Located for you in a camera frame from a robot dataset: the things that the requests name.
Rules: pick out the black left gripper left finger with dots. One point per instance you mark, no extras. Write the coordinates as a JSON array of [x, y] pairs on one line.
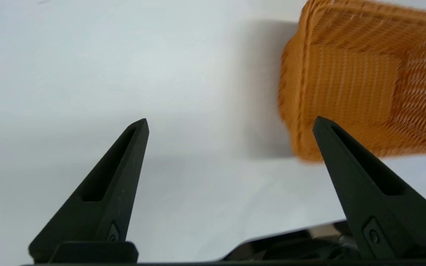
[[113, 207]]

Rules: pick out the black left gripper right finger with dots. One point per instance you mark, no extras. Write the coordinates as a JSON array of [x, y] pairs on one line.
[[361, 195]]

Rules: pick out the orange woven wicker basket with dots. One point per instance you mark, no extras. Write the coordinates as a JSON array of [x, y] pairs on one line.
[[353, 81]]

